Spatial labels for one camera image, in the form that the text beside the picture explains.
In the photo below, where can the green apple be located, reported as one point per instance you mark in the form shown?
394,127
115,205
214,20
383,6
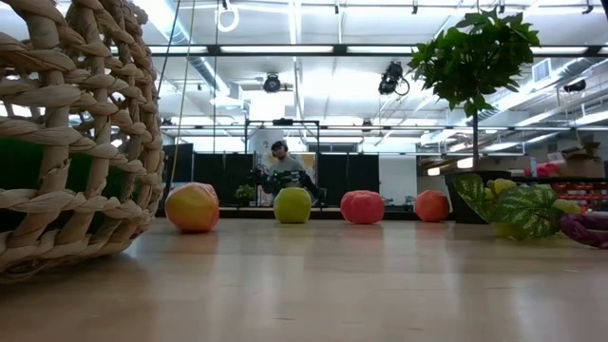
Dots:
292,205

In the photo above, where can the red orange crinkled tomato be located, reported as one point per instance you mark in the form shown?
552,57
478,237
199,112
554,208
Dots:
362,207

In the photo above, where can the red yellow mango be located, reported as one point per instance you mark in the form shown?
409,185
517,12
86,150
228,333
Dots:
192,207

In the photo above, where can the round orange fruit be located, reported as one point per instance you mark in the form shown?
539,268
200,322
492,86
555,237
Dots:
431,206

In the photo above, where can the green grape bunch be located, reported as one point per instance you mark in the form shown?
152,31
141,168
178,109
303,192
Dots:
522,209

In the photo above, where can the long green cucumber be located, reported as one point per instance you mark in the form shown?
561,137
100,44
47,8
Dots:
21,166

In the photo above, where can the purple onion braid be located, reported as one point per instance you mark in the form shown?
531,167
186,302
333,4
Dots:
586,230

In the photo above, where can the woven straw basket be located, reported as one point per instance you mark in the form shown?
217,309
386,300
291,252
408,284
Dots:
57,95

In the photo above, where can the person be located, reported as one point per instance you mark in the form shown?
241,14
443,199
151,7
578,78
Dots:
285,164

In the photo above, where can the small background plant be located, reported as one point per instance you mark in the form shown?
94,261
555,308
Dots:
245,194

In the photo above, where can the black hanging device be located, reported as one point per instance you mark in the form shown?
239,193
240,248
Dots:
392,78

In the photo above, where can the black plant pot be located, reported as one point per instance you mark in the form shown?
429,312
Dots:
455,214

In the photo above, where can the green leafy plant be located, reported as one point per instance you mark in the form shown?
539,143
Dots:
475,57

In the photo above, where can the red storage shelf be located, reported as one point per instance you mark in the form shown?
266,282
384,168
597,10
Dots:
579,195

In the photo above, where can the cardboard box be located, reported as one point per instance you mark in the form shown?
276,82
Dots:
582,164

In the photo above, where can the black ceiling camera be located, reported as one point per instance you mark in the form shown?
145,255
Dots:
272,83

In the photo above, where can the black overhead frame bar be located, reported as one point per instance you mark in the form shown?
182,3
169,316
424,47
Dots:
214,49

